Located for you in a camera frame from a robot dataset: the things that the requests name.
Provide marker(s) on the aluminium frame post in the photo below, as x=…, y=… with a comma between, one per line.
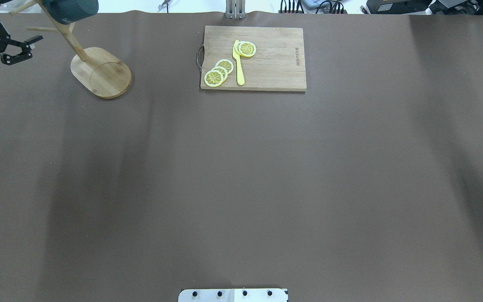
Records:
x=235, y=9

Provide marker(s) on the lemon slice middle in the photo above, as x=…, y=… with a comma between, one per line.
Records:
x=223, y=71

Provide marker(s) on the wooden cutting board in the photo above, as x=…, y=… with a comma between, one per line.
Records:
x=278, y=65

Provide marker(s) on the lemon slice on knife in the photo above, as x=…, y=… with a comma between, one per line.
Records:
x=245, y=49

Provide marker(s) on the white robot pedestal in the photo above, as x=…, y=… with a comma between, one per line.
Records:
x=234, y=295

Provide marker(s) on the wooden cup rack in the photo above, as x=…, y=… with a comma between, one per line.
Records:
x=99, y=71

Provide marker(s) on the blue-green mug yellow inside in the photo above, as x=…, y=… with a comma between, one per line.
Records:
x=70, y=11

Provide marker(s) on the yellow toy knife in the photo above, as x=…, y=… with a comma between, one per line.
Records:
x=240, y=79

